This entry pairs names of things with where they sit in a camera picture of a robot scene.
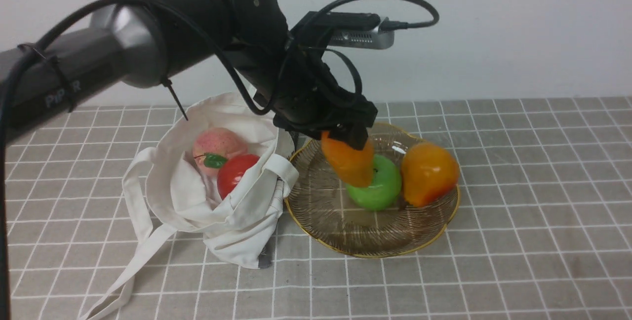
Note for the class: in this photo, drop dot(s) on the gold rimmed glass plate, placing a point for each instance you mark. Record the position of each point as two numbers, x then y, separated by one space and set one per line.
321 206

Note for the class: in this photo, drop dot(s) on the white cloth tote bag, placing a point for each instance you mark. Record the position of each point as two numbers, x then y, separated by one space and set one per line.
165 193

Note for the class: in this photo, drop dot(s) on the red apple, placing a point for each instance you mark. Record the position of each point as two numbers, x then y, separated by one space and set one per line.
232 171

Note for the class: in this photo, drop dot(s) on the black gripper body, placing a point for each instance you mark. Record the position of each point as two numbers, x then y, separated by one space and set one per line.
312 100

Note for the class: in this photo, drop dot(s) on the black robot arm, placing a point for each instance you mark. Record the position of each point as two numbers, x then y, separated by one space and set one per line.
144 43

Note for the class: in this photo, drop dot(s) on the green apple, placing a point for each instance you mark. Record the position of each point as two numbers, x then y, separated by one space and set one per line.
385 187

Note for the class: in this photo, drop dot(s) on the orange yellow pear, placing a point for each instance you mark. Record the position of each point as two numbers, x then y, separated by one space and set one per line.
428 173

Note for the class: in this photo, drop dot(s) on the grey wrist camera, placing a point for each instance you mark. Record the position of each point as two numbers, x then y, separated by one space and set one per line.
345 29

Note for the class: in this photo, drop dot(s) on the pink peach with leaf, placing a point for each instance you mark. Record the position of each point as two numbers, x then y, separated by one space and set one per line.
214 147

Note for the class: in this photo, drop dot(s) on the orange mandarin fruit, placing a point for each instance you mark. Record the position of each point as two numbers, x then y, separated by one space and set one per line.
354 167

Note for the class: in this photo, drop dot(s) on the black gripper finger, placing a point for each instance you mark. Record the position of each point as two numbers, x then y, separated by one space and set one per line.
354 135

